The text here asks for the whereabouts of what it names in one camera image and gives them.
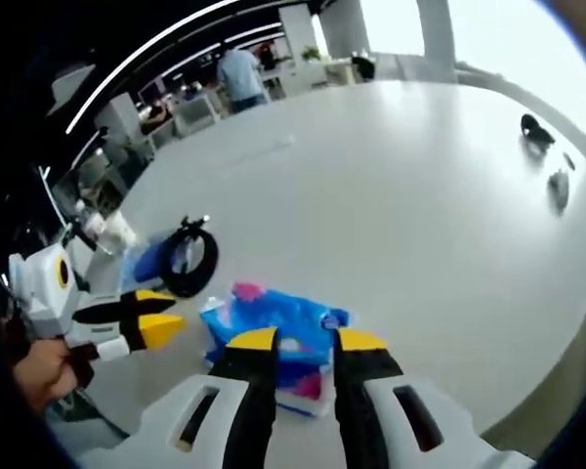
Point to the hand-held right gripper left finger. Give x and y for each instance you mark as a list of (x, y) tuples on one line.
[(251, 391)]

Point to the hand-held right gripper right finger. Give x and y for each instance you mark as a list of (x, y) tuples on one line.
[(361, 391)]

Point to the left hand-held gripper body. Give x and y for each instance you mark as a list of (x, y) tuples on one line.
[(41, 288)]

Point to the blue pad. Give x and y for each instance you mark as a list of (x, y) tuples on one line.
[(144, 261)]

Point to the paper cup with green print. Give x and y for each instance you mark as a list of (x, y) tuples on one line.
[(119, 232)]

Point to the clear plastic water bottle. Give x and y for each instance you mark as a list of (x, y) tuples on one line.
[(95, 229)]

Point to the blue tissue packet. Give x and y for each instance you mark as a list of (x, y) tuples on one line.
[(298, 312)]

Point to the person's left hand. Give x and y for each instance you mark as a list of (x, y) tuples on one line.
[(44, 371)]

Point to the white table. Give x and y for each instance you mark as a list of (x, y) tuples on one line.
[(371, 220)]

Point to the white office chair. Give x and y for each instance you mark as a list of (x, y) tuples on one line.
[(197, 115)]

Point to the small grey gadget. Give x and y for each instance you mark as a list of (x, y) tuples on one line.
[(558, 188)]

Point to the white counter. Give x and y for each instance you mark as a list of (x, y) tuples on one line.
[(317, 73)]

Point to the potted green plant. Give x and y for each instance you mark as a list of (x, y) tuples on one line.
[(311, 54)]

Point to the small black gadget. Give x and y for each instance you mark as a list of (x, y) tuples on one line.
[(537, 131)]

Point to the black office chair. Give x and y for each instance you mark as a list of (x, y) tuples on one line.
[(363, 68)]

